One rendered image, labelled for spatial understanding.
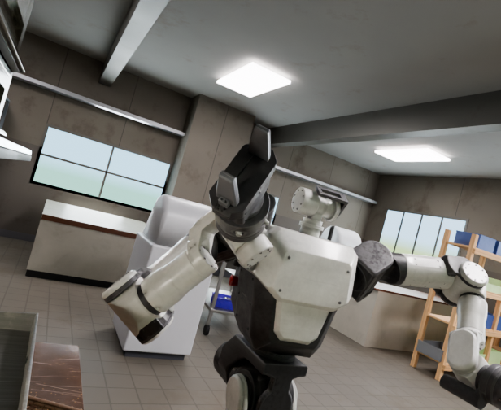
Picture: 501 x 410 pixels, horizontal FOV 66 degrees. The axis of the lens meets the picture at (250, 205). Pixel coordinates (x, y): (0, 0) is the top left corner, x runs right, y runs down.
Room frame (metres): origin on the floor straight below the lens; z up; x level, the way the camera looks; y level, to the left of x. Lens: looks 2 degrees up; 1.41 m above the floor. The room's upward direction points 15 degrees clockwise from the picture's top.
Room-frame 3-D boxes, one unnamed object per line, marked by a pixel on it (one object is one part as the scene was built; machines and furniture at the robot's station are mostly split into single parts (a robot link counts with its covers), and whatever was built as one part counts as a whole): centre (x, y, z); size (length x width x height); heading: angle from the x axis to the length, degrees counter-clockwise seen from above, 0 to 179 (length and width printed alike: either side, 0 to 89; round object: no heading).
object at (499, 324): (5.69, -3.75, 1.01); 2.18 x 0.59 x 2.03; 117
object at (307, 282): (1.05, -0.15, 1.27); 0.34 x 0.30 x 0.36; 109
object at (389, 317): (6.61, -3.05, 0.44); 2.56 x 0.84 x 0.87; 117
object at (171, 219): (3.64, 0.59, 0.70); 0.71 x 0.61 x 1.40; 27
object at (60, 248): (5.87, 2.08, 0.39); 2.07 x 1.67 x 0.78; 27
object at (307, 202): (0.99, -0.16, 1.47); 0.10 x 0.07 x 0.09; 109
